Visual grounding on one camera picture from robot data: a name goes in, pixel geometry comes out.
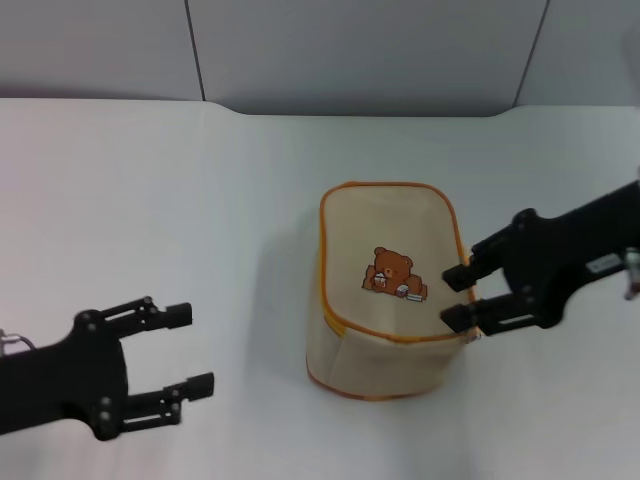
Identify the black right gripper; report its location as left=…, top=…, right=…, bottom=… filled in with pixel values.
left=438, top=178, right=640, bottom=338

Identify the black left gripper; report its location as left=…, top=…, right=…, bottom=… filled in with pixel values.
left=0, top=296, right=217, bottom=443

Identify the beige food bag orange trim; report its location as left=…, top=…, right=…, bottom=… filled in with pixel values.
left=304, top=180, right=477, bottom=402

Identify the right arm metal cable connector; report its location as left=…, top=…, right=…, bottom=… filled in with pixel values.
left=622, top=248, right=640, bottom=302

